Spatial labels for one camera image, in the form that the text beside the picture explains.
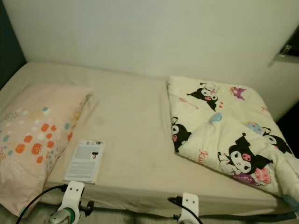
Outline cream cartoon print blanket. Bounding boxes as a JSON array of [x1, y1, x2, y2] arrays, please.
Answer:
[[167, 76, 299, 211]]

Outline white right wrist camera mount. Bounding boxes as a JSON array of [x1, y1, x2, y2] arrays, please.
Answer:
[[181, 193, 199, 224]]

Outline dark teal headboard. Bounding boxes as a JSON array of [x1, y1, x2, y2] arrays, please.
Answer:
[[0, 0, 28, 89]]

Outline white book with blue letters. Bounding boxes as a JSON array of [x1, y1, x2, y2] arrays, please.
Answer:
[[63, 140, 105, 184]]

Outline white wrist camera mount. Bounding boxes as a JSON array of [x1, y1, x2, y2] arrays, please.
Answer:
[[181, 193, 199, 224], [61, 181, 85, 213]]

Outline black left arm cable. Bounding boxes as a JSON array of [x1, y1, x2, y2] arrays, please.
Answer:
[[15, 185, 69, 224]]

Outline pink pillow with coloured spots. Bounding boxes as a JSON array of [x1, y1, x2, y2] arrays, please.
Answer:
[[0, 84, 93, 218]]

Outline bed with beige sheet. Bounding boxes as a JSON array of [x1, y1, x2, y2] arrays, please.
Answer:
[[0, 62, 296, 220]]

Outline metal window latch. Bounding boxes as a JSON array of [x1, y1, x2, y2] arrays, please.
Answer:
[[278, 44, 296, 58]]

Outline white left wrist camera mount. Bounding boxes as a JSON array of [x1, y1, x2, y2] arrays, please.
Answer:
[[61, 181, 85, 213]]

